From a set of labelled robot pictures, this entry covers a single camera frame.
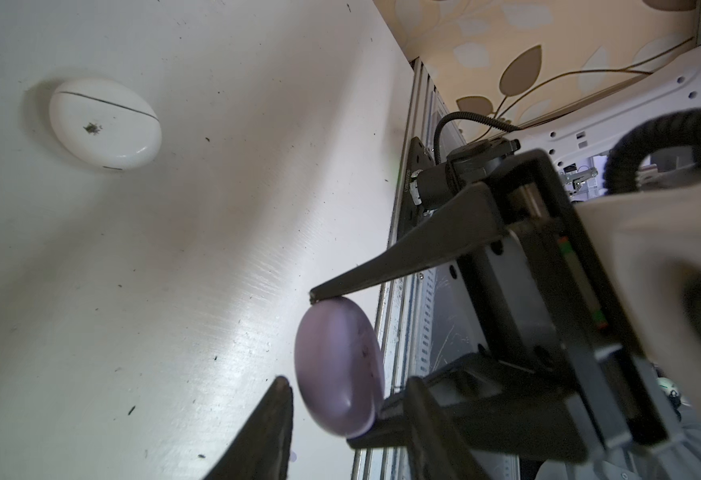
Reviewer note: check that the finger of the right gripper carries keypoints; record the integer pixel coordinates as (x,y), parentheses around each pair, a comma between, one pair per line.
(495,407)
(467,222)

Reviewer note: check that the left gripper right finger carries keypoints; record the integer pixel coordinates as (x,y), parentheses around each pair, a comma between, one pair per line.
(435,448)

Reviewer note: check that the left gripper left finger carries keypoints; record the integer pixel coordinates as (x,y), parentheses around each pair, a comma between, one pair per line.
(262,448)

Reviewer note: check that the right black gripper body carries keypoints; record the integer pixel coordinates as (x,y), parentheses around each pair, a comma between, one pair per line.
(545,305)

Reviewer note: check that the purple earbud charging case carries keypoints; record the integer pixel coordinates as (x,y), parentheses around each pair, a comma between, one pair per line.
(339,367)

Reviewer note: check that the white earbud charging case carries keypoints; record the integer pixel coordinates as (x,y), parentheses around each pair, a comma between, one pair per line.
(105,124)

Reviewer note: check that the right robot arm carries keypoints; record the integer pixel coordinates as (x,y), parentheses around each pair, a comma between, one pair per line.
(645,138)

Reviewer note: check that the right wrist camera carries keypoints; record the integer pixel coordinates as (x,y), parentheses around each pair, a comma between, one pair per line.
(650,245)

